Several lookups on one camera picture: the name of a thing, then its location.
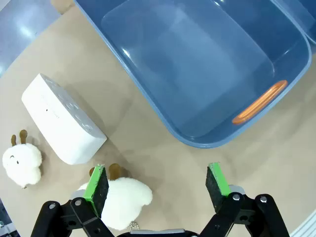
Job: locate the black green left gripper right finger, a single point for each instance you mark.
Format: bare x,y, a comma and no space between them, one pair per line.
217,190

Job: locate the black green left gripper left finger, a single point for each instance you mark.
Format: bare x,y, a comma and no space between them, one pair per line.
96,195

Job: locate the white digital clock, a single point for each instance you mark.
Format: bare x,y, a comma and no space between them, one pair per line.
63,119

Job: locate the white plush sheep smiling face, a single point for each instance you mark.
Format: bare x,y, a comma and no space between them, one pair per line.
22,161

